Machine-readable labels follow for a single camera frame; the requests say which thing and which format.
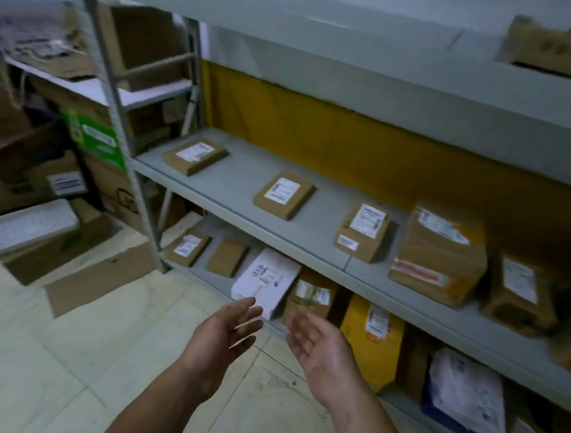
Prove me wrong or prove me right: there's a person's left hand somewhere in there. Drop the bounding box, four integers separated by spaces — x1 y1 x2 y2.
175 289 268 404

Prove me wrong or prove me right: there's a person's right hand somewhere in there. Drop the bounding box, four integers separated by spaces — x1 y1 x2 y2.
275 307 384 418

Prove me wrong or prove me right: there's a person's left forearm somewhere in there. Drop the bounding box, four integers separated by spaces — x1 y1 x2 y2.
95 353 218 433

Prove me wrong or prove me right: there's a white labelled box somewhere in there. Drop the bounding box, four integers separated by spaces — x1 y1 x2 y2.
227 243 305 325

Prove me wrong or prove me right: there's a plain flat brown parcel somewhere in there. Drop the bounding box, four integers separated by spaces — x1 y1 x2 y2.
204 235 251 280

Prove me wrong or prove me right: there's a yellow padded envelope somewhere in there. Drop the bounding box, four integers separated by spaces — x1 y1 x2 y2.
333 293 409 395

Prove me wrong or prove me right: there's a small flat labelled parcel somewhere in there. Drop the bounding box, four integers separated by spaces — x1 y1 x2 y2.
162 227 213 271

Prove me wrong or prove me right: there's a grey metal shelving unit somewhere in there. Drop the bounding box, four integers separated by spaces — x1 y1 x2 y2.
0 0 571 433

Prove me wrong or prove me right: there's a small brown two-label box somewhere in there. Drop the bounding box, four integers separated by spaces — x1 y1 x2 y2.
331 197 395 267

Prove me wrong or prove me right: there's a flat brown labelled parcel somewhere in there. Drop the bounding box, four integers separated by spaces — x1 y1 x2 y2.
160 134 231 181
250 167 318 225

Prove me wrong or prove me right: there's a flat cardboard sheet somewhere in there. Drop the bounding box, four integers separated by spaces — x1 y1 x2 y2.
38 228 159 331

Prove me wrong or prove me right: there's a large taped brown parcel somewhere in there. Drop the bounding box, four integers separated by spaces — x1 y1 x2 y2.
385 198 495 313

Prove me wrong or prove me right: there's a white and blue poly mailer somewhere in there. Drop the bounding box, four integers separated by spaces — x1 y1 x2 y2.
418 345 516 433

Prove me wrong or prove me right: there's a cardboard box with round print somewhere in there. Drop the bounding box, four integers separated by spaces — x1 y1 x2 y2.
74 153 163 235

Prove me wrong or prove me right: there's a low cardboard box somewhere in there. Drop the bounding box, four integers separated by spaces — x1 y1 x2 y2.
0 201 117 297

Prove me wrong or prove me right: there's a brown wrapped labelled parcel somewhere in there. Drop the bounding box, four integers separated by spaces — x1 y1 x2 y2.
479 248 567 339

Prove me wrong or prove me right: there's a cardboard box with white label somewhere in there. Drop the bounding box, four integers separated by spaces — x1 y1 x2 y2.
23 145 95 202

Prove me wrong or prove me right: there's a green labelled cardboard box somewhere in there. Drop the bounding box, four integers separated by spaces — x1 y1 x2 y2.
52 104 139 176

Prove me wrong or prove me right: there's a white metal shelving unit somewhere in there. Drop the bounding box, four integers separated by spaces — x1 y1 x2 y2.
0 0 210 125

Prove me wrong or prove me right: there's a large plain cardboard box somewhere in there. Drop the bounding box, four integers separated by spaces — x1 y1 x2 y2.
87 0 199 100

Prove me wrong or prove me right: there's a printed flat cardboard box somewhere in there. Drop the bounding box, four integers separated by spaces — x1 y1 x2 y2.
0 0 103 83

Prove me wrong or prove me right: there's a brown box with strapped label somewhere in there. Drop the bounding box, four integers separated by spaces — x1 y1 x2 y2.
281 270 342 331

